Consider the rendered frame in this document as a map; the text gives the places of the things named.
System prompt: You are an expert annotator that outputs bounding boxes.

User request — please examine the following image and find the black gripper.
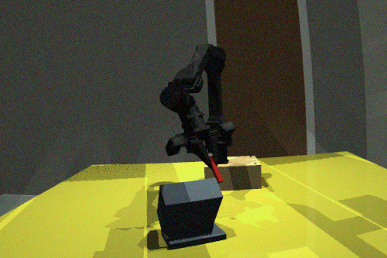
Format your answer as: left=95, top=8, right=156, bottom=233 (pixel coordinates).
left=165, top=110, right=236, bottom=169

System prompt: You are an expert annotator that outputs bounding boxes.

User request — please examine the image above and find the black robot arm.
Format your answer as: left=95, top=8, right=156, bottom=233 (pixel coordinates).
left=159, top=44, right=233, bottom=164

